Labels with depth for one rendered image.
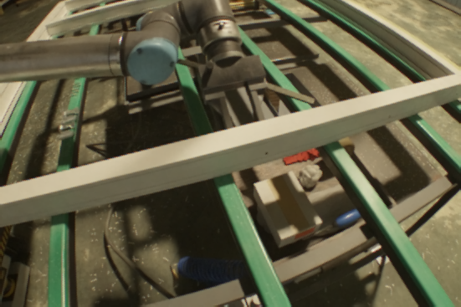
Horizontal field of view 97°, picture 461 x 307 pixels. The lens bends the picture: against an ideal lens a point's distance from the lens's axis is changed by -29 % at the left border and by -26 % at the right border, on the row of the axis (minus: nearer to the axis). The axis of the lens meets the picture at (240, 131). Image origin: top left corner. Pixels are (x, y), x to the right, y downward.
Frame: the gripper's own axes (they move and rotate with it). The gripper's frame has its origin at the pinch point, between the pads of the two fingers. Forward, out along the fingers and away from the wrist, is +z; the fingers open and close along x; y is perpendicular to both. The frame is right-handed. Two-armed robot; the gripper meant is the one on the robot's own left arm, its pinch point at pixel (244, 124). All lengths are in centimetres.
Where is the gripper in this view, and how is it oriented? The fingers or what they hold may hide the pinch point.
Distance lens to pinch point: 53.2
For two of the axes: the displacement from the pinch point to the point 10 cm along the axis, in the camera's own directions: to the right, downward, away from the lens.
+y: 1.7, -1.9, -9.7
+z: 2.7, 9.5, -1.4
